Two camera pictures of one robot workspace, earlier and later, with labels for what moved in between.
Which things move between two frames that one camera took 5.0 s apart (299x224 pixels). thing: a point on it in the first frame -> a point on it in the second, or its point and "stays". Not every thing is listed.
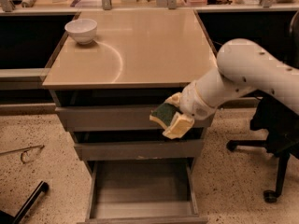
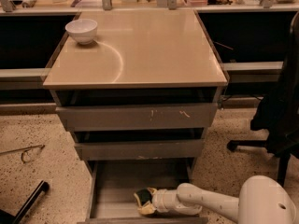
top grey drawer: (87, 119) stays
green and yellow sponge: (164, 114) -> (144, 196)
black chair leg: (7, 218) stays
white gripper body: (193, 102) -> (163, 201)
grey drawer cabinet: (112, 69) stays
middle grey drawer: (135, 150) stays
